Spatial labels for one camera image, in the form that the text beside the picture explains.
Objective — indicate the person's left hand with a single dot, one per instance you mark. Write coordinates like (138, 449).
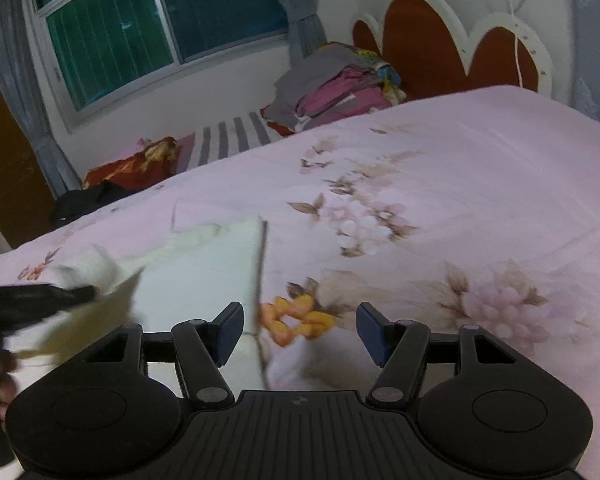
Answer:
(2, 384)

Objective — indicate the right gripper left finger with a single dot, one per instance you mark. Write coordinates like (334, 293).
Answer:
(201, 349)

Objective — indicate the red patterned blanket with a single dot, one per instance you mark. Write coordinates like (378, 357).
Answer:
(154, 163)

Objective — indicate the stack of folded clothes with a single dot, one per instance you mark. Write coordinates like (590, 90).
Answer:
(336, 82)

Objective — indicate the pink floral bed sheet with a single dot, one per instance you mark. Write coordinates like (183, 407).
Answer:
(478, 208)

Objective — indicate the sliding glass window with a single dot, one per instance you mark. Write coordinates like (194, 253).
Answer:
(98, 52)

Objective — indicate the red white wooden headboard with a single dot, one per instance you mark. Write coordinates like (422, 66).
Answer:
(433, 53)

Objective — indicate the grey striped pillow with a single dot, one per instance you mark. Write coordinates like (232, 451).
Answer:
(224, 139)

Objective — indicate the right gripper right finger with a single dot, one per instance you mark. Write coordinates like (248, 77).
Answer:
(398, 349)

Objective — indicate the pale green knit sweater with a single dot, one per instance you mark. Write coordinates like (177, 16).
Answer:
(194, 276)

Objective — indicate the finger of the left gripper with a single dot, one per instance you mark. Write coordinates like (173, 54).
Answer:
(33, 303)

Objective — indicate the left grey curtain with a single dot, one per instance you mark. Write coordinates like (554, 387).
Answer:
(22, 95)

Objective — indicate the black garment on bed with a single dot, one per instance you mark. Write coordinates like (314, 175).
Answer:
(77, 203)

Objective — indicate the brown wooden door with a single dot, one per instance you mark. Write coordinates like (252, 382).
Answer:
(25, 199)

